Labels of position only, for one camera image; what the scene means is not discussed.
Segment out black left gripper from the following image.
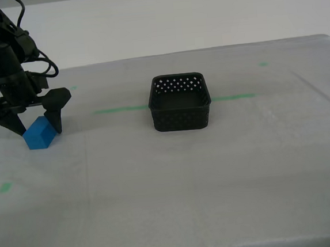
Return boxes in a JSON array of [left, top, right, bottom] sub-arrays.
[[0, 67, 75, 140]]

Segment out black perforated plastic basket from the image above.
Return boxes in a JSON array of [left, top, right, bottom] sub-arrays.
[[145, 71, 215, 135]]

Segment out black cable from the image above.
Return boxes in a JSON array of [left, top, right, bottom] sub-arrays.
[[22, 47, 60, 81], [12, 0, 28, 27]]

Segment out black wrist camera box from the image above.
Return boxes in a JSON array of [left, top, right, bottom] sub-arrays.
[[29, 71, 50, 94]]

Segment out blue rectangular block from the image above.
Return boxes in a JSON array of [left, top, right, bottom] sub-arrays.
[[21, 115, 58, 151]]

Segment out white plastic table cover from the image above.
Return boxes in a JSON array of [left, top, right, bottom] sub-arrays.
[[0, 33, 330, 247]]

